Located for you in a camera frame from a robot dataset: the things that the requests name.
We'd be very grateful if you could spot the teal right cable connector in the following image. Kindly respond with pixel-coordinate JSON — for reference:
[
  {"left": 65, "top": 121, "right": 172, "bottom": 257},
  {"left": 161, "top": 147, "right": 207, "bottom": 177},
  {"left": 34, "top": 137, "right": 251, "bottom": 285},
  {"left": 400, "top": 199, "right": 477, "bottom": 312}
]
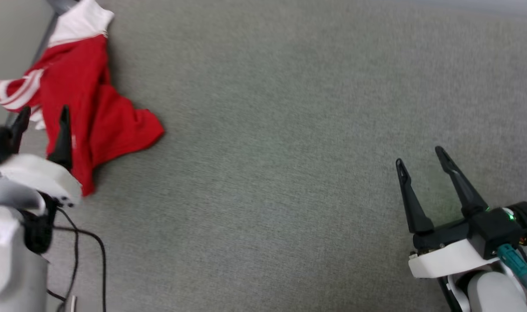
[{"left": 497, "top": 244, "right": 527, "bottom": 291}]

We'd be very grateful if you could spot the thin black cable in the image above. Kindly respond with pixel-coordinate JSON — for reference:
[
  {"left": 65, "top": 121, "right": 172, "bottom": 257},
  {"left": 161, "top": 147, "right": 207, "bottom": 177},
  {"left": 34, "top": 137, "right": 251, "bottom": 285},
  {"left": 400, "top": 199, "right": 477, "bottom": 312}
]
[
  {"left": 46, "top": 207, "right": 79, "bottom": 304},
  {"left": 51, "top": 225, "right": 108, "bottom": 312}
]

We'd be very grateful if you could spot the red and white basketball jersey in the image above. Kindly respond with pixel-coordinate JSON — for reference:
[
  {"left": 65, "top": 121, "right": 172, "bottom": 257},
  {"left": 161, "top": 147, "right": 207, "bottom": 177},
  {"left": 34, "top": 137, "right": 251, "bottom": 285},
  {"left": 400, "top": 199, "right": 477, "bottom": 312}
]
[{"left": 0, "top": 0, "right": 165, "bottom": 198}]

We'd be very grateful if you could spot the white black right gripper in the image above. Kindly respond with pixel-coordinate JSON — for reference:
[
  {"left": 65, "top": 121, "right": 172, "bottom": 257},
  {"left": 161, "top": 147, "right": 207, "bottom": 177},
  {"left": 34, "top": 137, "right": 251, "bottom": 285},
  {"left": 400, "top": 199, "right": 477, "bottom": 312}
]
[{"left": 396, "top": 146, "right": 502, "bottom": 280}]

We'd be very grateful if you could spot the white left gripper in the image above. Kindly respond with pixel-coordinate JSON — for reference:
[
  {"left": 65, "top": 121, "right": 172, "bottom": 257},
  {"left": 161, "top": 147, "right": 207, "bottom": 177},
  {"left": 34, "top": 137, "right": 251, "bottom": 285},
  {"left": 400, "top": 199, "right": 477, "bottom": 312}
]
[{"left": 0, "top": 105, "right": 82, "bottom": 208}]

